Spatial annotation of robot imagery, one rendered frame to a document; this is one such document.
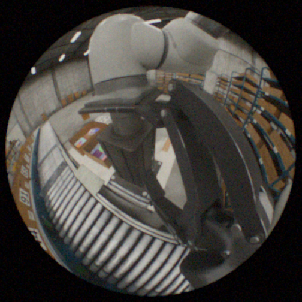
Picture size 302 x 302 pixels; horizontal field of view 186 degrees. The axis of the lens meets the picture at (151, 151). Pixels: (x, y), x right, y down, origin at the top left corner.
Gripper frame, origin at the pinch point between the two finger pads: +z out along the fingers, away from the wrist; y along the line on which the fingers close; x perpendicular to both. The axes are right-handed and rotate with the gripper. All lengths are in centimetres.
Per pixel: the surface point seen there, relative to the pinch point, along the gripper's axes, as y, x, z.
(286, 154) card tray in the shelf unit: 6, -87, -47
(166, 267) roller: -47, 5, -37
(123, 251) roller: -46, 21, -19
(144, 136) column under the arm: -4.2, -3.8, 12.2
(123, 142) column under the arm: -4.8, 3.1, 12.5
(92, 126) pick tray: -22, 34, 97
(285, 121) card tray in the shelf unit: 29, -101, -38
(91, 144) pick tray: -27, 29, 58
